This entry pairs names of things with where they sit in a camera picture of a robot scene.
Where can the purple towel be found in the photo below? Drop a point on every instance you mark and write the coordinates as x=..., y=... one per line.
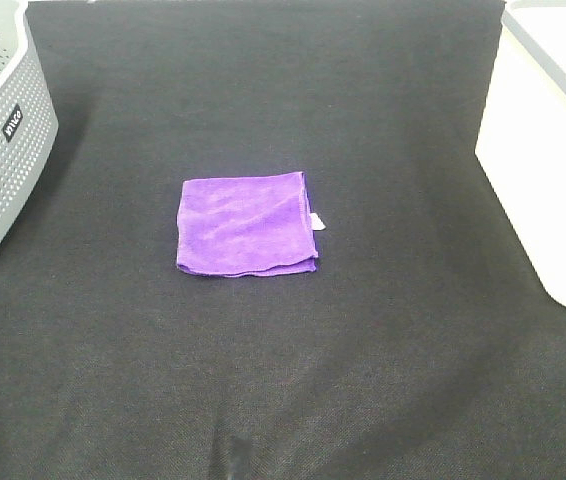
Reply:
x=246, y=226

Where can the black table cloth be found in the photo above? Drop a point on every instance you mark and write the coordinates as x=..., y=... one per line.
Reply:
x=423, y=347

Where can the white plastic bin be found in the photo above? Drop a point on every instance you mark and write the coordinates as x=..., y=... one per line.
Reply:
x=521, y=144

